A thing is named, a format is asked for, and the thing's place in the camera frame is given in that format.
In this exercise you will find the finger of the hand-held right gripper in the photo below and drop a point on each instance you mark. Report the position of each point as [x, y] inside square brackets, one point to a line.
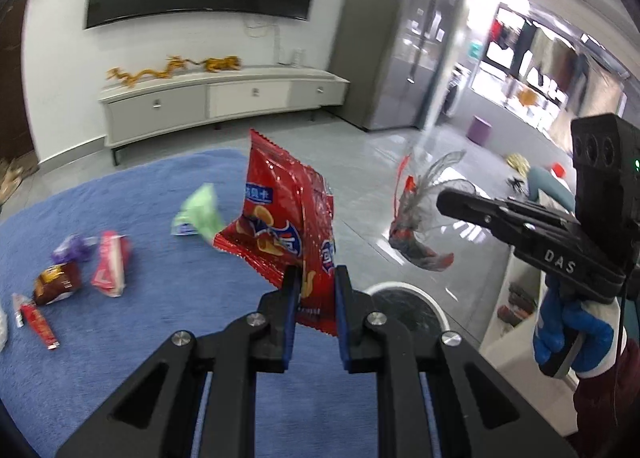
[465, 205]

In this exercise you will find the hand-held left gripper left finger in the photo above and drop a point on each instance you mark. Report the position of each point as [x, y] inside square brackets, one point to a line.
[292, 323]

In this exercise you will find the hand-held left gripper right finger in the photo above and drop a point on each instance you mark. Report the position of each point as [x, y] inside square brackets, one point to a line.
[343, 323]

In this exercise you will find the clear plastic wrapper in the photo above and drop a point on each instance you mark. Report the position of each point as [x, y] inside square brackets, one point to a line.
[420, 233]

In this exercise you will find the white round trash can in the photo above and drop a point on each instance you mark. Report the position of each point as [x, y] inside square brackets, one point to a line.
[407, 303]

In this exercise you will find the red potato chip bag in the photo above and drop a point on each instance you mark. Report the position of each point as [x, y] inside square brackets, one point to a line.
[277, 218]

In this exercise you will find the person's right forearm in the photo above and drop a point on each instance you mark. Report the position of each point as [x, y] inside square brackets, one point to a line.
[607, 408]

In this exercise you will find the person's right hand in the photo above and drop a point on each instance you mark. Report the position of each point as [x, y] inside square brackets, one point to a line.
[592, 333]

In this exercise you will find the teal cloth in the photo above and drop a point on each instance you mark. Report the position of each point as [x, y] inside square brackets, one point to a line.
[547, 188]

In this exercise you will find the yellow toy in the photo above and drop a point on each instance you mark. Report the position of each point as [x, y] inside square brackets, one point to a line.
[517, 166]

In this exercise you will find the purple stool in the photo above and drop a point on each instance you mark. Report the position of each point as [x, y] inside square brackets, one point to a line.
[480, 129]

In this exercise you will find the red toy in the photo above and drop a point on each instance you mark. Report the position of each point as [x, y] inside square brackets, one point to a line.
[558, 170]

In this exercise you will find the washing machine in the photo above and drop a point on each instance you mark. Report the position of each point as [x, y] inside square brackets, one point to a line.
[454, 93]

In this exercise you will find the green packet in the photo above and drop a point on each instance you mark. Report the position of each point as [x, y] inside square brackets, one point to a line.
[199, 215]

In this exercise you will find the blue mat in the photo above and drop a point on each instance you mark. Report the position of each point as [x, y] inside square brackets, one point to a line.
[125, 348]

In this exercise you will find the grey refrigerator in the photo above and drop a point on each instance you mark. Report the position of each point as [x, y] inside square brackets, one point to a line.
[390, 43]

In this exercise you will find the pink red packet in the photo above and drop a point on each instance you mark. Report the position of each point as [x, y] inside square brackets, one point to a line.
[111, 265]

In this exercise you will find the purple wrapper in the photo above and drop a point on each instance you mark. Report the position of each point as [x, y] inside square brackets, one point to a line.
[72, 247]

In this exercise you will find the white television cabinet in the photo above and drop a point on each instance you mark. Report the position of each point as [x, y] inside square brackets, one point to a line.
[215, 101]

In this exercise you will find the brown snack packet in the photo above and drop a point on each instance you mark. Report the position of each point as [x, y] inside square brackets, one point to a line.
[56, 284]

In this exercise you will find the red stick packet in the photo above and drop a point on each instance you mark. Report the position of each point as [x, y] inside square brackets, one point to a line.
[37, 323]

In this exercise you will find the short gold dragon figurine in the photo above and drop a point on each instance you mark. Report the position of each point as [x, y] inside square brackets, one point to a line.
[222, 63]

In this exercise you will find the long gold dragon figurine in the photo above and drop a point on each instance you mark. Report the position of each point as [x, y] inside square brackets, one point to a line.
[145, 73]

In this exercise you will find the brown wooden door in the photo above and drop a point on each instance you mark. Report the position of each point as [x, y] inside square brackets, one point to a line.
[15, 68]

